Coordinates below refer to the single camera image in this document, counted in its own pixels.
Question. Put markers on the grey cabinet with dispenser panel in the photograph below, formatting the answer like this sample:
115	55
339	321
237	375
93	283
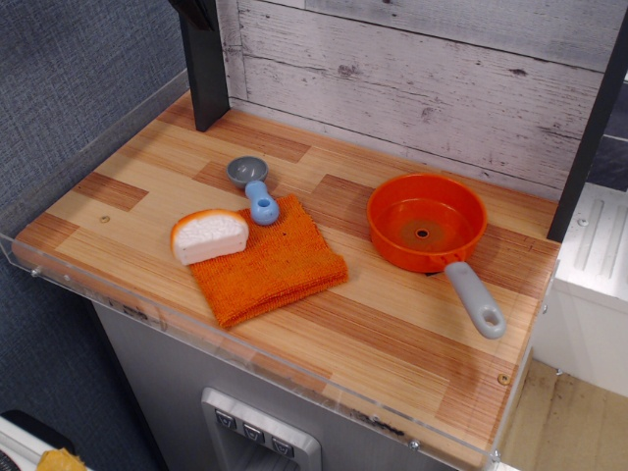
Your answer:
208	410

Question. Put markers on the grey and blue scoop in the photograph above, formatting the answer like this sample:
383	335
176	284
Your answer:
249	174

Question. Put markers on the orange knitted cloth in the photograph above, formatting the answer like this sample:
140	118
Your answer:
281	264

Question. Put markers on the black left upright post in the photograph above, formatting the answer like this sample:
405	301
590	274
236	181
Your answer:
202	46

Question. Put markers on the black right upright post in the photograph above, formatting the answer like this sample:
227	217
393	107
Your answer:
584	159

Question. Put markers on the yellow object at corner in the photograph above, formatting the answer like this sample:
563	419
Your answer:
59	460

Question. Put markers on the toy cheese wedge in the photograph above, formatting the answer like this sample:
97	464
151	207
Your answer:
208	234

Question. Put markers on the black upright post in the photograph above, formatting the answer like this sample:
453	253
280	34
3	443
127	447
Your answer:
584	159
202	46

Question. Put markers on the orange pan with grey handle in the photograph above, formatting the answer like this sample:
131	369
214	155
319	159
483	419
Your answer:
428	224

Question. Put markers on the clear acrylic guard rail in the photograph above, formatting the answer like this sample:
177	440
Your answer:
395	345

